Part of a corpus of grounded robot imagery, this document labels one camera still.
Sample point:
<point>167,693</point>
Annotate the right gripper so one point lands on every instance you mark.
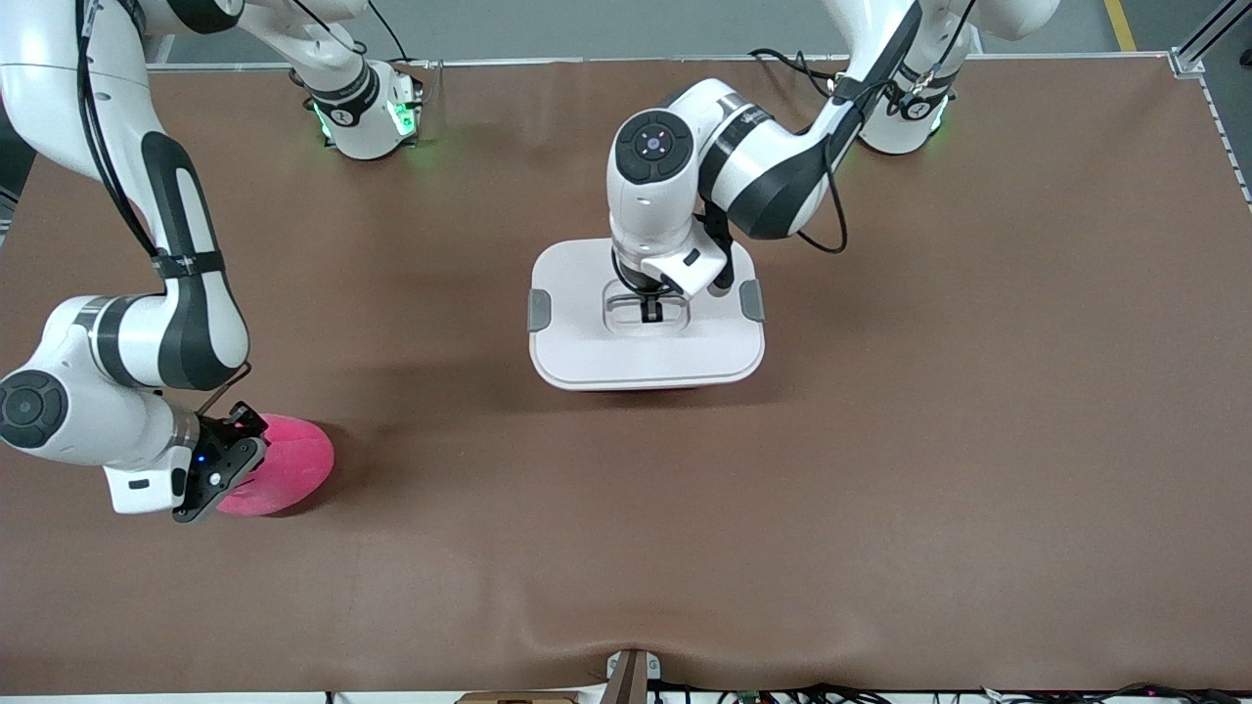
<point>221,437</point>

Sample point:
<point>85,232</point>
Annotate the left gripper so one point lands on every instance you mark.
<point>637,284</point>

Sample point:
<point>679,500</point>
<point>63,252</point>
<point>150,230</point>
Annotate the white plastic box lid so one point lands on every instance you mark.
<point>587,352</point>

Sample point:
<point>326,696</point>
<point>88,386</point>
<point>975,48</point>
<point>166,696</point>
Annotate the pink plush toy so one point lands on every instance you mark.
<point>293,469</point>

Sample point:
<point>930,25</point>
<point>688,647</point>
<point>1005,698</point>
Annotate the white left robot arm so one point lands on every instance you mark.
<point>782,176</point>

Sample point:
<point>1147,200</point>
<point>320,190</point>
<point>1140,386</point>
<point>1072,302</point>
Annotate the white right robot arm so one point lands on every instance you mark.
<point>186,323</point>

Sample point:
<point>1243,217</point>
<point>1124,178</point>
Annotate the grey lid latch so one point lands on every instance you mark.
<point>751,300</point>
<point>539,310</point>

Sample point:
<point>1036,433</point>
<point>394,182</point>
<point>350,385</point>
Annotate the brown table mat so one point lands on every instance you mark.
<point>391,587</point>

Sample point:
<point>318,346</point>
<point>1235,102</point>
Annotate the brown cardboard piece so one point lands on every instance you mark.
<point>518,698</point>

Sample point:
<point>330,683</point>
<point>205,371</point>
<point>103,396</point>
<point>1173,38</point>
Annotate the perforated metal edge strip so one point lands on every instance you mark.
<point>1228,137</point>

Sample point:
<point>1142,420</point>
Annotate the aluminium table edge rail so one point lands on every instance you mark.
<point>587,61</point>

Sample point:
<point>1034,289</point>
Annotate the metal table edge bracket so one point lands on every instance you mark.
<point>631,675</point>

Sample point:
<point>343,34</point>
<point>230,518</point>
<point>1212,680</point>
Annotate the metal corner bracket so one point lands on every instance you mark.
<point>1187,65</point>

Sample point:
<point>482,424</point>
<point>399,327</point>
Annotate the aluminium frame profile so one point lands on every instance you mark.
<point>1218,24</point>

